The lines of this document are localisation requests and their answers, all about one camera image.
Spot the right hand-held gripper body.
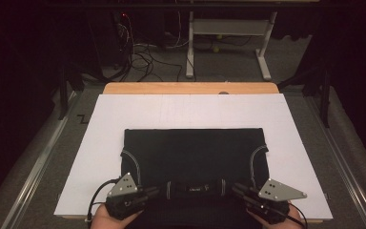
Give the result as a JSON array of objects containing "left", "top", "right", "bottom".
[{"left": 247, "top": 178, "right": 308, "bottom": 224}]

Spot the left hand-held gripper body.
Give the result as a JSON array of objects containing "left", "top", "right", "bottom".
[{"left": 104, "top": 172, "right": 146, "bottom": 221}]

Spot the black knit vest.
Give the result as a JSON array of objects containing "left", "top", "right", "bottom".
[{"left": 120, "top": 127, "right": 271, "bottom": 229}]

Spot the person's right hand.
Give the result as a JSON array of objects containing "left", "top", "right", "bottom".
[{"left": 247, "top": 208, "right": 304, "bottom": 229}]

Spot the person's left hand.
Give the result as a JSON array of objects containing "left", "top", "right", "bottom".
[{"left": 90, "top": 204, "right": 143, "bottom": 229}]

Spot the white table cover sheet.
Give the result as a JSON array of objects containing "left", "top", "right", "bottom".
[{"left": 53, "top": 93, "right": 334, "bottom": 221}]

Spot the wooden table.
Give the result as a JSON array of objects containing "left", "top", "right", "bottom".
[{"left": 61, "top": 81, "right": 325, "bottom": 223}]

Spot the black stand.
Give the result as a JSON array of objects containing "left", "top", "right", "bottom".
[
  {"left": 277, "top": 63, "right": 332, "bottom": 129},
  {"left": 57, "top": 61, "right": 86, "bottom": 121}
]

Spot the dark computer tower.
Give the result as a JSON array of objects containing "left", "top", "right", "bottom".
[{"left": 87, "top": 10, "right": 132, "bottom": 70}]

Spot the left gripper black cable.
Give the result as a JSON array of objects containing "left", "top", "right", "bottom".
[{"left": 87, "top": 177, "right": 122, "bottom": 223}]

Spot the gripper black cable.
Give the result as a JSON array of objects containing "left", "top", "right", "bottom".
[
  {"left": 287, "top": 202, "right": 309, "bottom": 229},
  {"left": 87, "top": 177, "right": 122, "bottom": 223}
]

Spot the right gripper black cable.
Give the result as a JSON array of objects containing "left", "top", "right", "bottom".
[{"left": 287, "top": 202, "right": 309, "bottom": 229}]

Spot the metal floor rail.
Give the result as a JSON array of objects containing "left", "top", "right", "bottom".
[
  {"left": 304, "top": 94, "right": 366, "bottom": 229},
  {"left": 0, "top": 91, "right": 78, "bottom": 229}
]

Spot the tangle of floor cables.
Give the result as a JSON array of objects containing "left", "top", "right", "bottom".
[{"left": 116, "top": 11, "right": 192, "bottom": 83}]

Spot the white metal desk frame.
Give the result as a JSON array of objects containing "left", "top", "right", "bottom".
[{"left": 185, "top": 10, "right": 278, "bottom": 81}]

